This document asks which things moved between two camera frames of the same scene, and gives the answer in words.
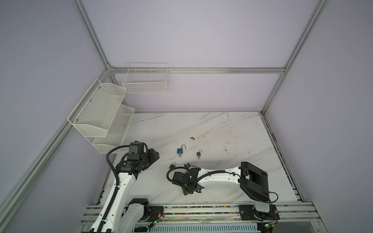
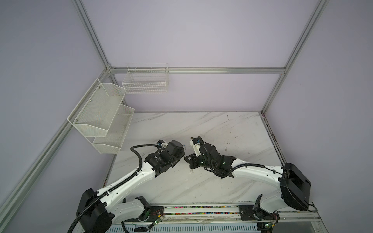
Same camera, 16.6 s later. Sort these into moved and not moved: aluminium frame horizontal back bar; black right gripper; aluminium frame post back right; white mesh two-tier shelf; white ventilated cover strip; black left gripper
Moved: black right gripper; black left gripper
Not moved: aluminium frame post back right; white mesh two-tier shelf; white ventilated cover strip; aluminium frame horizontal back bar
